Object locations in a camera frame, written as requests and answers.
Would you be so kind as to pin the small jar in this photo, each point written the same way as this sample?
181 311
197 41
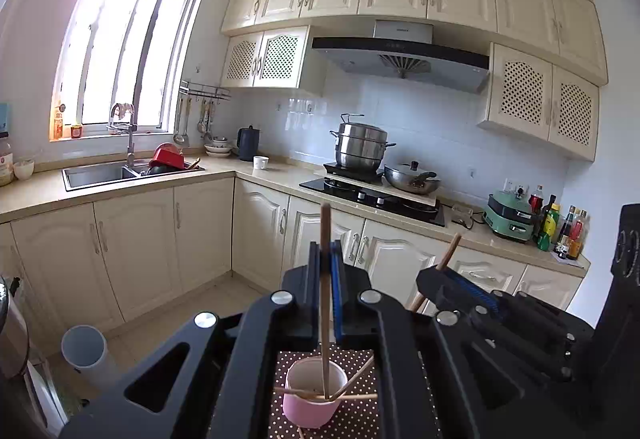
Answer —
76 131

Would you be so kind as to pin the group of condiment bottles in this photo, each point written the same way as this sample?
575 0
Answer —
550 229

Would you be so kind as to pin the orange bottle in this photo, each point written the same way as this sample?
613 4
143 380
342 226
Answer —
59 126

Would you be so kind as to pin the green electric cooker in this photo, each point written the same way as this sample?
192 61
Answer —
510 219

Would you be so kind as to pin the barred kitchen window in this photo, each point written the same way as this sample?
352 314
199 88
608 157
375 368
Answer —
165 44

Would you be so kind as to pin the steel kitchen faucet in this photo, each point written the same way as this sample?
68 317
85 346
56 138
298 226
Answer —
131 144

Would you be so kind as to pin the grey range hood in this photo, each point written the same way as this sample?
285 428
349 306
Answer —
400 64

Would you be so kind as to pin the stack of white bowls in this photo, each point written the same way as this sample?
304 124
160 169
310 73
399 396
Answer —
218 149

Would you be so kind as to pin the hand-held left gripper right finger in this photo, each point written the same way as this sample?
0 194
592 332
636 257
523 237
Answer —
339 289

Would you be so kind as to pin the clear glass container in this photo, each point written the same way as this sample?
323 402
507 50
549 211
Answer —
462 216

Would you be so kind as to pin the pink cup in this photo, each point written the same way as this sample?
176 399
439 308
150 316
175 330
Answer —
305 411

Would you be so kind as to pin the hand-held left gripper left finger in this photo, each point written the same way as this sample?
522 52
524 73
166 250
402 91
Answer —
314 289

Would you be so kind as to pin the small white bowl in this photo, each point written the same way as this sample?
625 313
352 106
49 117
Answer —
23 170

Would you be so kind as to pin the cream stove base cabinets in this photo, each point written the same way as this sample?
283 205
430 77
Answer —
260 234

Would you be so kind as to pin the hanging kitchen utensils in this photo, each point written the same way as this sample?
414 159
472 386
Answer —
206 129

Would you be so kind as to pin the white mug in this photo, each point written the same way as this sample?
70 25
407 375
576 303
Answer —
260 162

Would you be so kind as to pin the silver rice cooker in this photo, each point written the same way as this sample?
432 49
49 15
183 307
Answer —
12 334

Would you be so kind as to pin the red basin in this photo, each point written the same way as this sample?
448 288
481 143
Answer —
167 156

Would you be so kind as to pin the wall utensil rack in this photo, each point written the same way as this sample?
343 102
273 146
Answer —
205 91

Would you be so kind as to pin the cream sink base cabinets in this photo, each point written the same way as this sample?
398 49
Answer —
135 249

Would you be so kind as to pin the grey waste bin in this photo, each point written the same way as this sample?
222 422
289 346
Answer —
87 364

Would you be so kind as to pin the white wall socket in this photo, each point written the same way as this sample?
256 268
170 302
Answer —
515 186

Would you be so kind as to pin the hanging steel ladle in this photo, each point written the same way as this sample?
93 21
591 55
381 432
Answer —
180 136

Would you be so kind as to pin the steel steamer pot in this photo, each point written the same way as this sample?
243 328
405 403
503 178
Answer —
360 144

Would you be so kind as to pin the stainless steel sink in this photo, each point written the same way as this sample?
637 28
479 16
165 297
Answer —
95 176

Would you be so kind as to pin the dark blue kettle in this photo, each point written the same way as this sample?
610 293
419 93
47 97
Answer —
247 146

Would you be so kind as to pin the small lattice door cabinet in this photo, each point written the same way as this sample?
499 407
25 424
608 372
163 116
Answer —
280 54

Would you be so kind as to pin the light blue wall holder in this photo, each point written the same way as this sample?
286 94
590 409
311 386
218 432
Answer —
4 116

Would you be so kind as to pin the large lattice door cabinet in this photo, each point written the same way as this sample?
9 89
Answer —
522 94

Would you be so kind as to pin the steel wok with lid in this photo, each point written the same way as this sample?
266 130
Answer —
410 179

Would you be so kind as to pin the black induction cooker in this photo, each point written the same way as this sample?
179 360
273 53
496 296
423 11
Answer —
350 171

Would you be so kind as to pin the black gas stove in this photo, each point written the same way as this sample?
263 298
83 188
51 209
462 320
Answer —
400 211

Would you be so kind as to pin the white stand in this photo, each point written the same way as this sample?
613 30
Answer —
47 399

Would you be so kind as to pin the plastic jar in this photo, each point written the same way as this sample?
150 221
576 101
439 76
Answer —
5 164

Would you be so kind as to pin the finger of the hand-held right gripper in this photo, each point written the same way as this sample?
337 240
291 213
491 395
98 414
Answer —
472 286
435 286

